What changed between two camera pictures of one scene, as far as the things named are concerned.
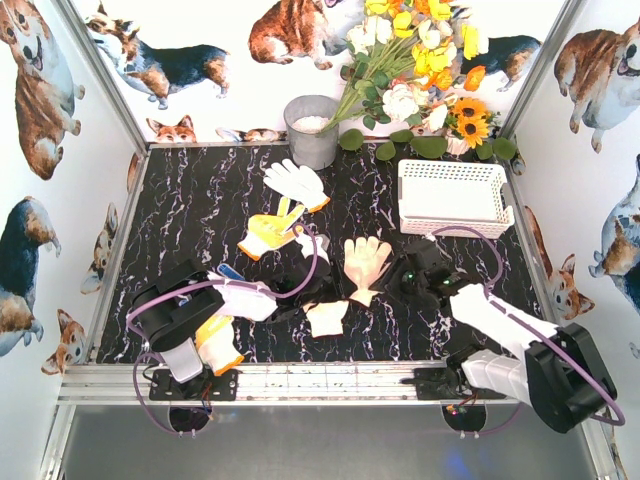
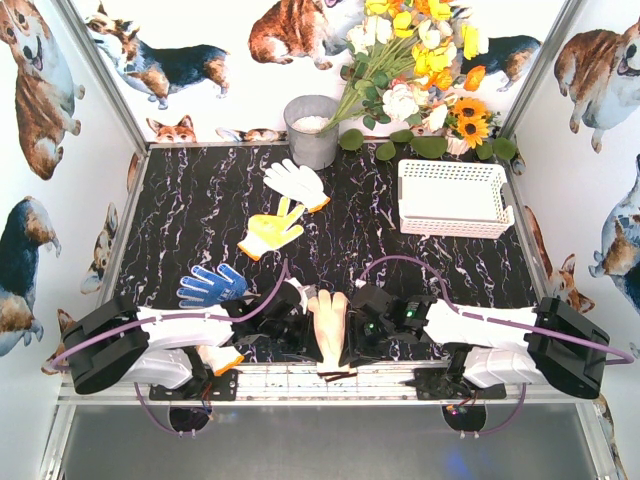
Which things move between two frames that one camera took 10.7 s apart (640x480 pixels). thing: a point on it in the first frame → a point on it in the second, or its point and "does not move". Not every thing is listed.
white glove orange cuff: x=300 y=184 does not move
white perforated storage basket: x=434 y=194 does not move
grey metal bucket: x=312 y=147 does not move
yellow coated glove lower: x=216 y=345 does not move
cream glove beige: x=363 y=260 → x=329 y=314
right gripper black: x=395 y=273 → x=357 y=326
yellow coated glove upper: x=268 y=232 does not move
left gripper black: x=310 y=273 → x=298 y=329
